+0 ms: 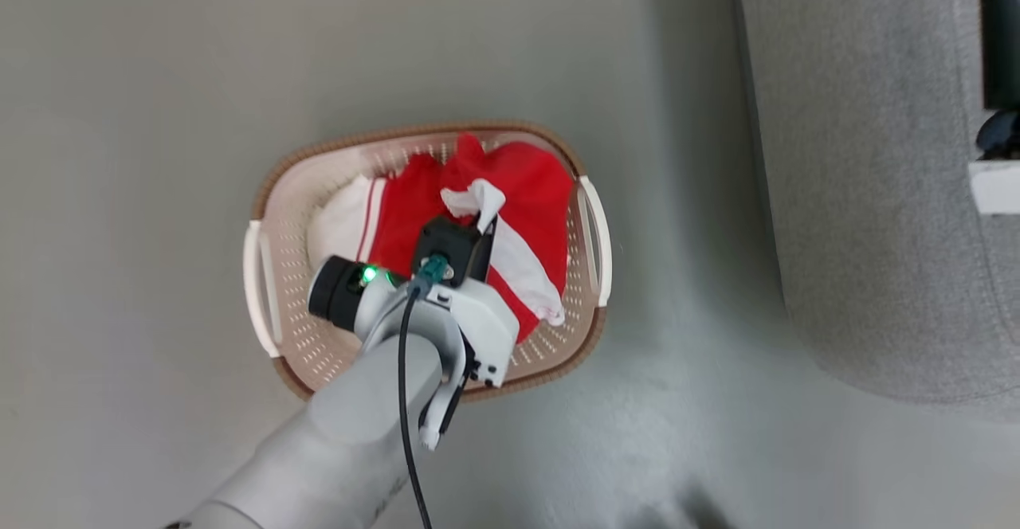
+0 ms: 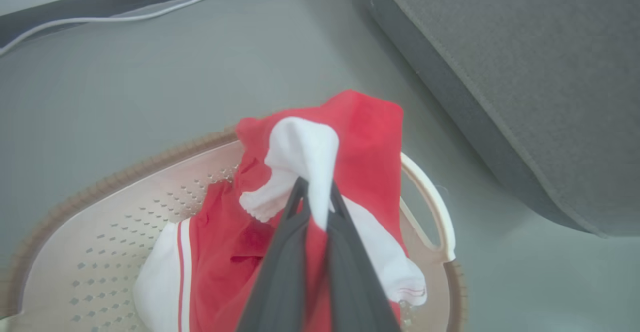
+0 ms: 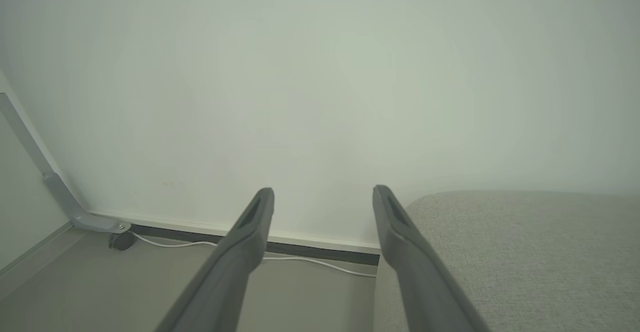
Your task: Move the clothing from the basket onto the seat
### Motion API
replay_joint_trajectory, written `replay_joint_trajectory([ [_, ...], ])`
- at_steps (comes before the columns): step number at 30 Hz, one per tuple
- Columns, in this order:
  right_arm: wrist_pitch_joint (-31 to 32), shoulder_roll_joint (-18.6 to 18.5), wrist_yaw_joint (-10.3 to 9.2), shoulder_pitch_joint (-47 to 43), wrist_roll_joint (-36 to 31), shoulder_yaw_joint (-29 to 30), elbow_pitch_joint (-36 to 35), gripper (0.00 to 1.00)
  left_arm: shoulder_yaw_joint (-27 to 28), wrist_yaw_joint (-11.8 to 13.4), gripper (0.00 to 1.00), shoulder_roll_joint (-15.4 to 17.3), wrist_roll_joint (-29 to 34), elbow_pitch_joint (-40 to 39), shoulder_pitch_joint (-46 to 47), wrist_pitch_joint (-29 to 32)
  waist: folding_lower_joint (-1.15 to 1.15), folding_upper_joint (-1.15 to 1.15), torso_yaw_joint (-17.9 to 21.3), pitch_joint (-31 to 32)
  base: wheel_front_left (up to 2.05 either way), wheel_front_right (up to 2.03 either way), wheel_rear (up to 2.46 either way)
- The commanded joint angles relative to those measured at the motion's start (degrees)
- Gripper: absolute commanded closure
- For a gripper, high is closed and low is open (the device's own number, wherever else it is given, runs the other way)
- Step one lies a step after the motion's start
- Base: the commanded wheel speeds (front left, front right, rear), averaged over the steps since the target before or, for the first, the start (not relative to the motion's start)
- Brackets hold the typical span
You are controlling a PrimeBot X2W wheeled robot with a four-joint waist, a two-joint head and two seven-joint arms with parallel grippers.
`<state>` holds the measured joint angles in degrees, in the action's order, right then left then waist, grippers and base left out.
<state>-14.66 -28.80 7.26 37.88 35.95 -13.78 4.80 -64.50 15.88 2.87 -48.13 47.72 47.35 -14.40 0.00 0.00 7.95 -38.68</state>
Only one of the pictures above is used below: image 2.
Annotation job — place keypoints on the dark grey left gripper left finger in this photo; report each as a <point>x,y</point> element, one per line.
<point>282,272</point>

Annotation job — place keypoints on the red and white garment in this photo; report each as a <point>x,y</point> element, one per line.
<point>367,147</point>

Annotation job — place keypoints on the cream plastic laundry basket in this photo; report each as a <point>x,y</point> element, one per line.
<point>100,252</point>

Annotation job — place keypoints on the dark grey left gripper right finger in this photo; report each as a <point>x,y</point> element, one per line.
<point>352,282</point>

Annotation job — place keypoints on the grey fabric sofa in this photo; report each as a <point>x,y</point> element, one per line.
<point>525,72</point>

